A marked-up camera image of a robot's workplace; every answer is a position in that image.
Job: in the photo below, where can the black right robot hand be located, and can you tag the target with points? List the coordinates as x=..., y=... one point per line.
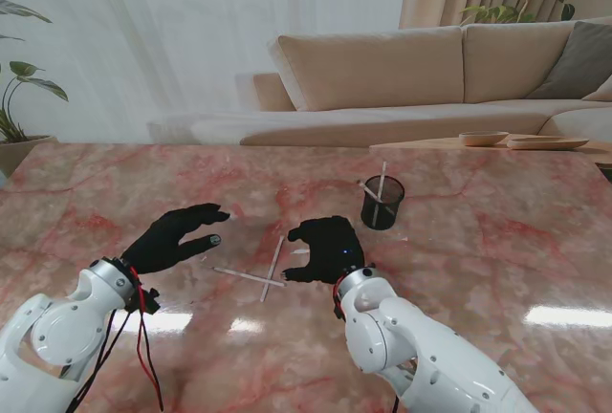
x=330, y=250

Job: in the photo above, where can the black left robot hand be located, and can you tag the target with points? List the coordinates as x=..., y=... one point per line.
x=162, y=241

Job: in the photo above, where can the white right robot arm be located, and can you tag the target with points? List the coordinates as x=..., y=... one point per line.
x=406, y=336

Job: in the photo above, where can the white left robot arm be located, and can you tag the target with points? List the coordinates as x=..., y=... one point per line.
x=57, y=332

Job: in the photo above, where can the black mesh brush holder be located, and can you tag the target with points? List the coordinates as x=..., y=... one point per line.
x=382, y=210

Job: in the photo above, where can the beige plant pot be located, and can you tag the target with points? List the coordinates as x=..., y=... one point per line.
x=19, y=152

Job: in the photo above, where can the beige sofa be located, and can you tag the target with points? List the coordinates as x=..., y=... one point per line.
x=373, y=69

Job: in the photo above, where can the wooden bowl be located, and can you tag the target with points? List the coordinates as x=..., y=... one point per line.
x=483, y=138

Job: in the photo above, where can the large-leaf green plant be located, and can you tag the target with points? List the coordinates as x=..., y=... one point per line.
x=28, y=80

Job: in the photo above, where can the white sheer curtain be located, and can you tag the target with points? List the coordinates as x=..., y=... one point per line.
x=191, y=26

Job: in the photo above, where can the flat wooden tray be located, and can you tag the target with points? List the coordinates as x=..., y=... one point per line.
x=547, y=143

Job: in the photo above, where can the grey sofa cushion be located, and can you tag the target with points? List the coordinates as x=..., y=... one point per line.
x=578, y=64

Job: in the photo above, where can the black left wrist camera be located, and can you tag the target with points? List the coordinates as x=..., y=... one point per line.
x=149, y=301

